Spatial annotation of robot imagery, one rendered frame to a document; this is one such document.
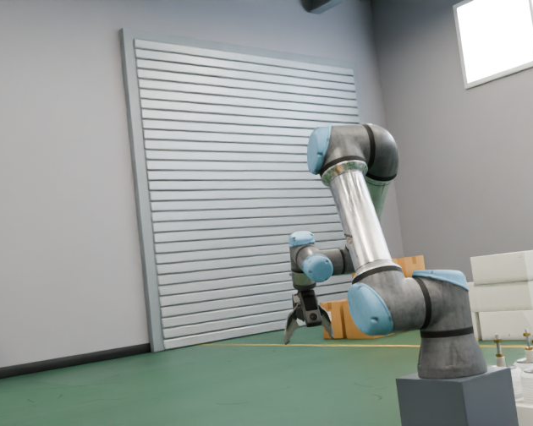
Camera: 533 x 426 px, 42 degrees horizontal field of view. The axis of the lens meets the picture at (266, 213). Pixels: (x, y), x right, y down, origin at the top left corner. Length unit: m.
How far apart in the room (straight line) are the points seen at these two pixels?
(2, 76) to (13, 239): 1.41
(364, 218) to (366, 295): 0.20
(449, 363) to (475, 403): 0.10
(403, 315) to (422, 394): 0.18
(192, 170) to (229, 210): 0.57
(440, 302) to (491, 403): 0.24
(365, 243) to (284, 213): 6.00
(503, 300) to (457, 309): 3.09
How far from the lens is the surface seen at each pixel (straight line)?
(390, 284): 1.52
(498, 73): 8.18
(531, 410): 1.83
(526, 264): 4.55
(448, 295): 1.56
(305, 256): 1.96
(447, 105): 8.58
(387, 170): 1.77
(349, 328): 5.68
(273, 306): 7.33
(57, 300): 6.28
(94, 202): 6.50
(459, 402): 1.53
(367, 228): 1.58
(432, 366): 1.57
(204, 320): 6.83
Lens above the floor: 0.55
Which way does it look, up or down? 5 degrees up
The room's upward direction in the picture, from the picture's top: 7 degrees counter-clockwise
